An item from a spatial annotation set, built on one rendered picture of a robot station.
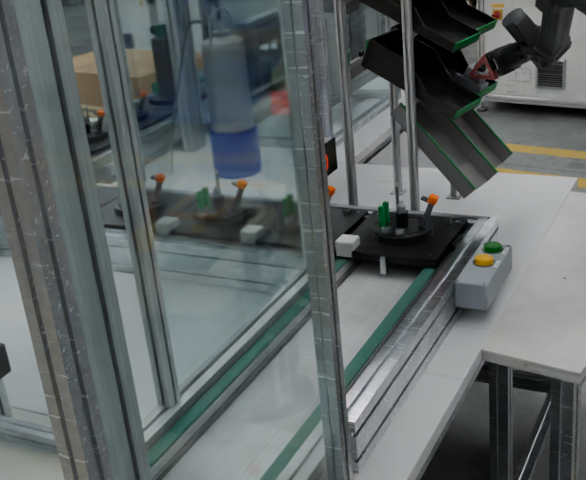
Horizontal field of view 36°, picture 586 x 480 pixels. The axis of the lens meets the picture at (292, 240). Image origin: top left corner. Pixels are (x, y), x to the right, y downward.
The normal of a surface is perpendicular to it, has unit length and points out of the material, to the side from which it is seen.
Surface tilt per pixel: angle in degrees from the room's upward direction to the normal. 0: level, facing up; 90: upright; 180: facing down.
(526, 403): 0
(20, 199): 90
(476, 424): 0
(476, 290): 90
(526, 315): 0
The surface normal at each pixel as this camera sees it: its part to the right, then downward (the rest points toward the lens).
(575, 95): -0.58, 0.37
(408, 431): -0.10, -0.92
